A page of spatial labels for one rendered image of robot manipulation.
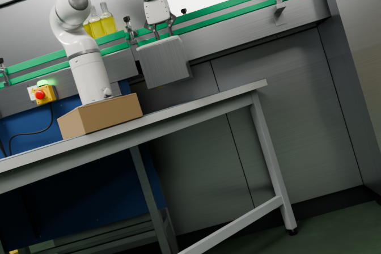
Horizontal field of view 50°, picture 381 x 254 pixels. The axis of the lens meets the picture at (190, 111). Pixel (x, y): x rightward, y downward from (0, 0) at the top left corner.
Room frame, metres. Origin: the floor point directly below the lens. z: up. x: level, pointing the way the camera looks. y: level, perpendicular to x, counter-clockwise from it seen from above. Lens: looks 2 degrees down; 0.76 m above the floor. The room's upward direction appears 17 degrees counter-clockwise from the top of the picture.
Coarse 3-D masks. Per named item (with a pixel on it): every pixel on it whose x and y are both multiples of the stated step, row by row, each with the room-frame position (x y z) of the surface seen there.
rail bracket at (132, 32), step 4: (128, 16) 1.78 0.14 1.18; (124, 20) 1.78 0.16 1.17; (128, 20) 1.78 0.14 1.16; (128, 24) 1.78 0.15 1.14; (128, 28) 1.74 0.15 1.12; (132, 28) 1.78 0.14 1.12; (128, 32) 1.78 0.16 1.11; (132, 32) 1.78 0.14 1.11; (136, 32) 1.88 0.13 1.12; (132, 36) 1.78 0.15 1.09; (132, 40) 1.77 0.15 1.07; (136, 40) 1.78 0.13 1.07; (132, 44) 1.77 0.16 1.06
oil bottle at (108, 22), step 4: (104, 12) 1.93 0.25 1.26; (108, 12) 1.92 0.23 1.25; (100, 16) 1.92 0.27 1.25; (104, 16) 1.92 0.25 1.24; (108, 16) 1.92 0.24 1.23; (112, 16) 1.93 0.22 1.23; (104, 20) 1.92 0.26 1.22; (108, 20) 1.92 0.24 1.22; (112, 20) 1.92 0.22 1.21; (104, 24) 1.92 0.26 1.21; (108, 24) 1.92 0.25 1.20; (112, 24) 1.91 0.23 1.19; (104, 28) 1.92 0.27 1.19; (108, 28) 1.92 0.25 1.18; (112, 28) 1.92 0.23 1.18; (116, 28) 1.94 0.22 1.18; (104, 32) 1.92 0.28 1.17; (108, 32) 1.92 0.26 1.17; (112, 32) 1.92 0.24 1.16
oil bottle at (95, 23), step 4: (92, 16) 1.94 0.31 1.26; (96, 16) 1.93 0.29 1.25; (92, 20) 1.92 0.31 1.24; (96, 20) 1.92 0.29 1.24; (100, 20) 1.93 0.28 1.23; (92, 24) 1.92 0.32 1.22; (96, 24) 1.92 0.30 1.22; (100, 24) 1.92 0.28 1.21; (92, 28) 1.92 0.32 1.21; (96, 28) 1.92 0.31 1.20; (100, 28) 1.92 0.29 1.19; (92, 32) 1.93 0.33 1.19; (96, 32) 1.92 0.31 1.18; (100, 32) 1.92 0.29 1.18; (96, 36) 1.92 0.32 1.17; (100, 36) 1.92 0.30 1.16
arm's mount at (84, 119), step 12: (120, 96) 1.46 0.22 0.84; (132, 96) 1.49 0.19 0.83; (84, 108) 1.38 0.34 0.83; (96, 108) 1.40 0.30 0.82; (108, 108) 1.43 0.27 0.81; (120, 108) 1.45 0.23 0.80; (132, 108) 1.48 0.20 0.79; (60, 120) 1.52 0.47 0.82; (72, 120) 1.43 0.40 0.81; (84, 120) 1.37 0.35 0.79; (96, 120) 1.39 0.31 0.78; (108, 120) 1.42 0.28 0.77; (120, 120) 1.45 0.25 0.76; (72, 132) 1.46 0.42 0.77; (84, 132) 1.37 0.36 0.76
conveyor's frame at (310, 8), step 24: (312, 0) 1.81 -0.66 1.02; (216, 24) 1.84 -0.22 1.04; (240, 24) 1.84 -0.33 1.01; (264, 24) 1.83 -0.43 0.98; (288, 24) 1.82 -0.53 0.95; (192, 48) 1.86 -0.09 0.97; (216, 48) 1.85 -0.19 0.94; (120, 72) 1.79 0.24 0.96; (0, 96) 1.84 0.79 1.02; (24, 96) 1.83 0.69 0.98
